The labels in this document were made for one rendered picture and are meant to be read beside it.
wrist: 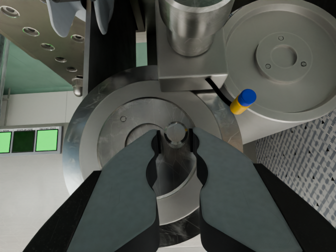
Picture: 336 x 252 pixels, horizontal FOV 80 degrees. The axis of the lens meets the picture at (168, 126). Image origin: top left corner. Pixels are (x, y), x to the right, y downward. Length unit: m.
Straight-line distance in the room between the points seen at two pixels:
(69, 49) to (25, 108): 3.28
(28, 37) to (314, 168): 0.48
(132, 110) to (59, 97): 3.34
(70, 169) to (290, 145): 0.27
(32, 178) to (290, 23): 0.58
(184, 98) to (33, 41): 0.35
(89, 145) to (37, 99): 3.50
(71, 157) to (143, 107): 0.07
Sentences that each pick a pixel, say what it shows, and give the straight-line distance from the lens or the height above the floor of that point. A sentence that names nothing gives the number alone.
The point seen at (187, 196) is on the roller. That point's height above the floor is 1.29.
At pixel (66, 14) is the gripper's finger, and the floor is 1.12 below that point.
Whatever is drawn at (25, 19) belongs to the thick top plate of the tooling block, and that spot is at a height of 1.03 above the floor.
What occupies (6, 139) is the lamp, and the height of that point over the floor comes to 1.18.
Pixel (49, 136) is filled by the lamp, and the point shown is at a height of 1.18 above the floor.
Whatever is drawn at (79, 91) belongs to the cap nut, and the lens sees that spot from 0.57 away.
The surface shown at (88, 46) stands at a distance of 0.22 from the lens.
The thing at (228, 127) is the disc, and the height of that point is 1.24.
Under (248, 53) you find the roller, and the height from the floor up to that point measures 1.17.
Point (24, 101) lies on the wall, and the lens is 3.77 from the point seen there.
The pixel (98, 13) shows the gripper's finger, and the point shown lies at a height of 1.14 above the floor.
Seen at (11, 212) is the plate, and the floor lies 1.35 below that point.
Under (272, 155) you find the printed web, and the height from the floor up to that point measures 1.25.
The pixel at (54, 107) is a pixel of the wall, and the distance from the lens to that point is 3.48.
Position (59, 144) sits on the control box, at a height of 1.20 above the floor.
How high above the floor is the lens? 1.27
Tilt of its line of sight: 12 degrees down
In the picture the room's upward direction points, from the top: 177 degrees clockwise
